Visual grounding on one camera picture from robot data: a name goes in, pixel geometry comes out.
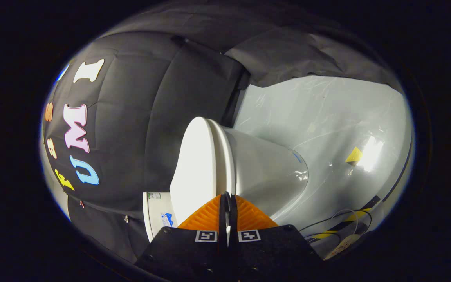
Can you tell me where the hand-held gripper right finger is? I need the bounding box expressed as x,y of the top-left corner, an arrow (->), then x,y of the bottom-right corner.
229,192 -> 325,282

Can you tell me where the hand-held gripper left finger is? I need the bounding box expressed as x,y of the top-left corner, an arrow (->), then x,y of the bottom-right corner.
135,192 -> 229,282

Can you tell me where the white toilet lid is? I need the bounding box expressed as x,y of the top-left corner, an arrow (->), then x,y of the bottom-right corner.
170,117 -> 227,226

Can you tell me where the white ceramic toilet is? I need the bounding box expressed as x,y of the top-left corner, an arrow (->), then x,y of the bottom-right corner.
143,119 -> 309,243

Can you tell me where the yellow black striped tape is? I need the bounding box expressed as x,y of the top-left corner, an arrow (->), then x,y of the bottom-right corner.
311,195 -> 381,239

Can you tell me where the yellow floor sticker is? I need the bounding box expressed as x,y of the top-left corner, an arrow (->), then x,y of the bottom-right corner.
345,146 -> 363,166

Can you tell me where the black backdrop cloth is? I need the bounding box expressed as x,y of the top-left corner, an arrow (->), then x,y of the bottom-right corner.
41,8 -> 404,263

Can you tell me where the thin grey cable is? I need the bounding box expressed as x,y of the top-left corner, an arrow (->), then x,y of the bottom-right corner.
299,208 -> 373,245

